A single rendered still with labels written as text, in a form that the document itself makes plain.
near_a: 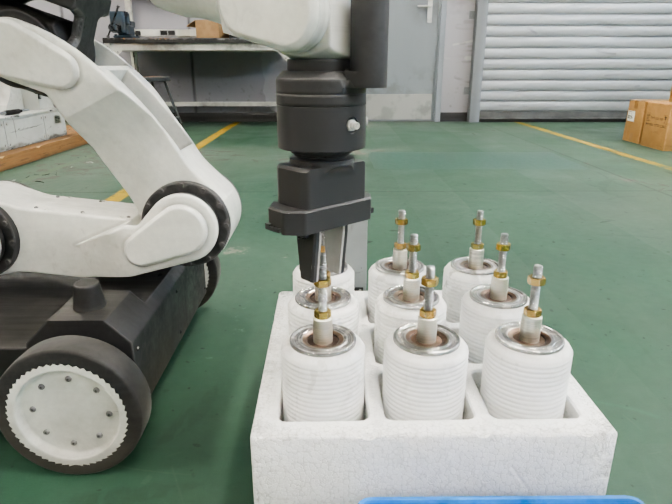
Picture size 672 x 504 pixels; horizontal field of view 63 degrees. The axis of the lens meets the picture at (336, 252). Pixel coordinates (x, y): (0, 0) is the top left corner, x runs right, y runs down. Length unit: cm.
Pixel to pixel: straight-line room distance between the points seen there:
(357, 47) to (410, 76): 523
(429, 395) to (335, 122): 31
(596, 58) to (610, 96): 40
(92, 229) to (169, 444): 37
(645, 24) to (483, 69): 158
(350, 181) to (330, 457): 29
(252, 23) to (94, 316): 49
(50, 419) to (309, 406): 40
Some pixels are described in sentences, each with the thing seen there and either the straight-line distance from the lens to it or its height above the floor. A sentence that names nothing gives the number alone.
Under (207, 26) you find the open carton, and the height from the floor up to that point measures 87.
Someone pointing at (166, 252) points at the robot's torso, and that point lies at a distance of 90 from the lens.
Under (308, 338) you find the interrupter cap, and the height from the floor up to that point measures 25.
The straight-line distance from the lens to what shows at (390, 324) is 72.
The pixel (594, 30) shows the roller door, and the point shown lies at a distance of 619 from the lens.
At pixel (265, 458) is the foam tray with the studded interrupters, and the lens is 62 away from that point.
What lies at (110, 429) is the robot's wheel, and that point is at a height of 7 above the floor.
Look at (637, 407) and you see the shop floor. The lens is 109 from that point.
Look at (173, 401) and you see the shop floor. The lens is 101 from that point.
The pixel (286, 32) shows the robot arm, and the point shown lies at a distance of 51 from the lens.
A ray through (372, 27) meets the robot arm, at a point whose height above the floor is 58.
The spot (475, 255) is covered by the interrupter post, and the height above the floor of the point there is 27.
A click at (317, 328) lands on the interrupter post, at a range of 61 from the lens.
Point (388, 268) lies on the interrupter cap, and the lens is 84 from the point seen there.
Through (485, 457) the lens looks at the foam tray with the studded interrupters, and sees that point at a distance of 64.
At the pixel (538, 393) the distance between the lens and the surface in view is 65.
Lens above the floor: 55
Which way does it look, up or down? 19 degrees down
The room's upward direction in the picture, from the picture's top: straight up
